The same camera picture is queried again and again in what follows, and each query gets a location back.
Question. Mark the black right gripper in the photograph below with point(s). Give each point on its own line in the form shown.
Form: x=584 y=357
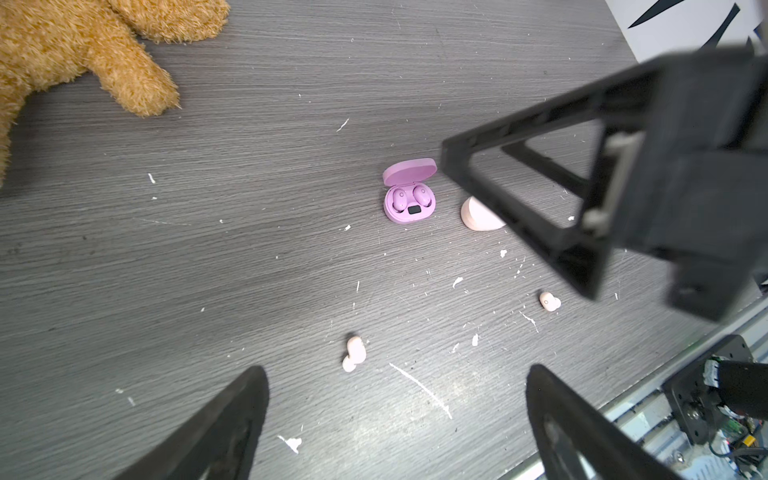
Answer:
x=689 y=132

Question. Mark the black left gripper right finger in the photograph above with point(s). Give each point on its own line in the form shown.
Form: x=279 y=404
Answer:
x=567 y=429

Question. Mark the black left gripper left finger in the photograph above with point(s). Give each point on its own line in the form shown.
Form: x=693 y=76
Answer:
x=218 y=442

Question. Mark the purple earbud charging case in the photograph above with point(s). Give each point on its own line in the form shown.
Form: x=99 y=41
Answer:
x=406 y=175

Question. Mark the purple earbud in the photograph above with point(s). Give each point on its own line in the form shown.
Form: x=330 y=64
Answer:
x=422 y=196
x=399 y=200

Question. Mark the pink earbud charging case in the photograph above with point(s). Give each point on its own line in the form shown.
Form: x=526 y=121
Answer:
x=477 y=217

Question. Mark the pink earbud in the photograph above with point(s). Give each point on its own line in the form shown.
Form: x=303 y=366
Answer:
x=549 y=301
x=356 y=354

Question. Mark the brown teddy bear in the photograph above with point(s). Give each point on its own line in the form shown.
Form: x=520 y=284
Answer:
x=47 y=43

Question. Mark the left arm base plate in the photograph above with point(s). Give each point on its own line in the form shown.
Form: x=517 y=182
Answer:
x=724 y=382

